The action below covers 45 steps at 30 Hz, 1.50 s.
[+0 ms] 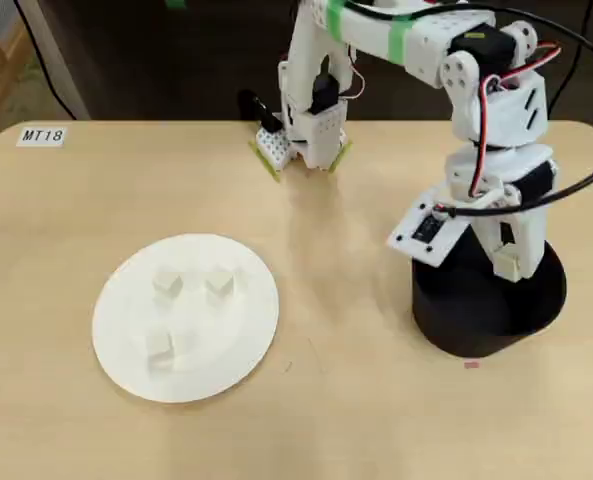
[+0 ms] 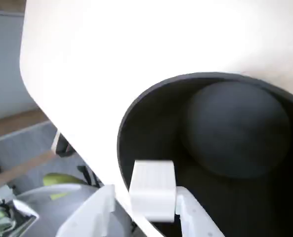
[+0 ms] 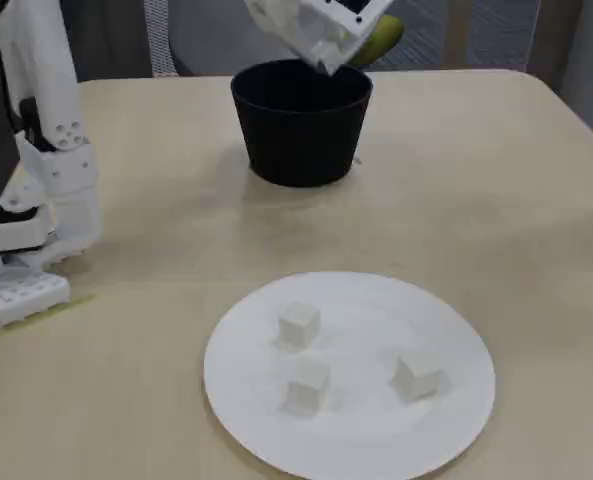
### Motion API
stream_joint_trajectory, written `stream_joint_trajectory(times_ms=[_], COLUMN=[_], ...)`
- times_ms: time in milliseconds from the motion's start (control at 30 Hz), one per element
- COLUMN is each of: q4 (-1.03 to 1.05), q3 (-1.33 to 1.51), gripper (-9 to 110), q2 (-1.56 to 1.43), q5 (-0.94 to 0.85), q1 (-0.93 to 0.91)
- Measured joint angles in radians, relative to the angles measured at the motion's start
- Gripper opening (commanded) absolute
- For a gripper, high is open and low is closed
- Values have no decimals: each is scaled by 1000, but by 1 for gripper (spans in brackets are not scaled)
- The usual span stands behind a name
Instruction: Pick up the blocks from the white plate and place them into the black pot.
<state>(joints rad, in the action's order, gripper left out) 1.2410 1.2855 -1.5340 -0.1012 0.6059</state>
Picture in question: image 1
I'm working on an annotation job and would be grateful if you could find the green tape strip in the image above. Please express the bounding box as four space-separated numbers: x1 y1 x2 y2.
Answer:
248 139 282 184
328 141 353 174

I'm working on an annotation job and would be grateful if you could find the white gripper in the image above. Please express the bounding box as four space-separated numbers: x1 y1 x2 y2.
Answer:
445 144 560 282

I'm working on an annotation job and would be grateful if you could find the red white servo wire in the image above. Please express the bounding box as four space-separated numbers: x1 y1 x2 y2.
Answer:
468 42 562 199

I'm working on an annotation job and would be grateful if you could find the grey partition panel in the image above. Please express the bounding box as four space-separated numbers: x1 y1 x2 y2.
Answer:
20 0 91 121

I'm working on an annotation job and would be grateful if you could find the thick black camera cable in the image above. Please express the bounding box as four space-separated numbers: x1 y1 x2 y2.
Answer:
345 0 593 219

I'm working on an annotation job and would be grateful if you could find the thin black cable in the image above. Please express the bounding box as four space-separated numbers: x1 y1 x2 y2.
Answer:
548 0 593 116
14 0 80 120

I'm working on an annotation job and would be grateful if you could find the white MT18 label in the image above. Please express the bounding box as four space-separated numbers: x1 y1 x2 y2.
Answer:
15 125 66 149

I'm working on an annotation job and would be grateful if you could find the black table clamp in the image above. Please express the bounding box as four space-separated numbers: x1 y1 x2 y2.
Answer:
238 89 283 134

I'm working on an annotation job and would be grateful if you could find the white plate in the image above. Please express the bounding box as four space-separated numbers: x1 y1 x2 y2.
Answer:
91 232 281 404

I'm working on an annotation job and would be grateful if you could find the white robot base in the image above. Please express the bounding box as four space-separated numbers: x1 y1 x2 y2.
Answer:
256 97 351 174

